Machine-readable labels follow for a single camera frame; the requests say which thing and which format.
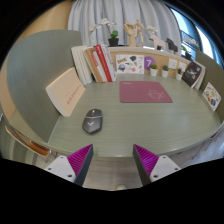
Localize white wall socket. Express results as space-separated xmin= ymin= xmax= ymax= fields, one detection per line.
xmin=168 ymin=57 xmax=178 ymax=70
xmin=178 ymin=61 xmax=188 ymax=73

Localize large cream cover book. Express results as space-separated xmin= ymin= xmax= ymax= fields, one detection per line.
xmin=45 ymin=67 xmax=86 ymax=118

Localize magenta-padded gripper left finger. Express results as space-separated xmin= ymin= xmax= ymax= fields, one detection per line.
xmin=44 ymin=143 xmax=95 ymax=187

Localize black horse figurine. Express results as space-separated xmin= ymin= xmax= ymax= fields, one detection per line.
xmin=165 ymin=37 xmax=179 ymax=54

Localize white orchid flowers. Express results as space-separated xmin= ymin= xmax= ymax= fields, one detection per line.
xmin=144 ymin=25 xmax=159 ymax=36

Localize window with dark frame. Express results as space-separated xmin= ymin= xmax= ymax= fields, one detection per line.
xmin=169 ymin=6 xmax=223 ymax=68

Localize large white orchid, black pot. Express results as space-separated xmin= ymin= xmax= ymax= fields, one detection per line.
xmin=88 ymin=17 xmax=120 ymax=48

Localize wooden chair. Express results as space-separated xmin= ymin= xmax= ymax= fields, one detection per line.
xmin=4 ymin=124 xmax=53 ymax=158

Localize wooden artist mannequin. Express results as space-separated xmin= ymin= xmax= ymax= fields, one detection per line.
xmin=134 ymin=18 xmax=148 ymax=46

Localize white sticker sheet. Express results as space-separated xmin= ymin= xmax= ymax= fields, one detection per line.
xmin=115 ymin=54 xmax=145 ymax=75

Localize light grey curtain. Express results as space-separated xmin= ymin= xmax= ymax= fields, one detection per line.
xmin=67 ymin=0 xmax=183 ymax=48

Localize photo cover magazine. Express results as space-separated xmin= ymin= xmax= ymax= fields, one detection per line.
xmin=100 ymin=43 xmax=118 ymax=82

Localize colourful illustrated white card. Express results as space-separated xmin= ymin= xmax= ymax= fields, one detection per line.
xmin=201 ymin=81 xmax=222 ymax=112

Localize red book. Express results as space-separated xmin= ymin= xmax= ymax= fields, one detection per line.
xmin=94 ymin=44 xmax=114 ymax=83

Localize small white orchid, black pot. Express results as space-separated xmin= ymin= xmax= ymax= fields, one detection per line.
xmin=180 ymin=36 xmax=198 ymax=61

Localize small plant in white pot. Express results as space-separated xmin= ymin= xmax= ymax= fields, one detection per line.
xmin=161 ymin=64 xmax=170 ymax=79
xmin=149 ymin=63 xmax=159 ymax=77
xmin=175 ymin=67 xmax=184 ymax=81

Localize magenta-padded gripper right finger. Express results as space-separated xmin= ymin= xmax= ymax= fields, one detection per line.
xmin=132 ymin=143 xmax=183 ymax=186

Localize wooden hand model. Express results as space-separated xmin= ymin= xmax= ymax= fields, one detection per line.
xmin=123 ymin=21 xmax=138 ymax=48

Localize pale pink horse figurine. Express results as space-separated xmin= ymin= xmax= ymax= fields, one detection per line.
xmin=149 ymin=33 xmax=167 ymax=52

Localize dusky pink mouse pad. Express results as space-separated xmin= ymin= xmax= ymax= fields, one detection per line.
xmin=119 ymin=80 xmax=174 ymax=104

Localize dark grey computer mouse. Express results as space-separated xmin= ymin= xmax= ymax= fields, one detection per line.
xmin=81 ymin=108 xmax=104 ymax=135

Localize black cover book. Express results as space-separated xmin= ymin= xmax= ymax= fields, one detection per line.
xmin=181 ymin=60 xmax=207 ymax=90

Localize tan cover book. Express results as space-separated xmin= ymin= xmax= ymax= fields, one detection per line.
xmin=83 ymin=47 xmax=104 ymax=84

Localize round purple number sign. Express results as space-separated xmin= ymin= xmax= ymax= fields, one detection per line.
xmin=143 ymin=55 xmax=157 ymax=71

